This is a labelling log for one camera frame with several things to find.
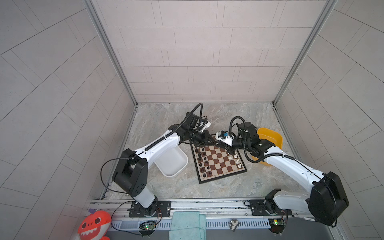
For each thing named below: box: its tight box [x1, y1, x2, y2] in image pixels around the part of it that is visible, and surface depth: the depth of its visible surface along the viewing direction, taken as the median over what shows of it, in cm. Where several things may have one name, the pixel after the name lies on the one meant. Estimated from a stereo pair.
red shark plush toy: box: [77, 210, 112, 240], surface depth 61 cm
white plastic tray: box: [154, 145, 189, 178], surface depth 86 cm
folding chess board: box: [189, 133, 248, 184], surface depth 86 cm
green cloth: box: [168, 211, 207, 240], surface depth 68 cm
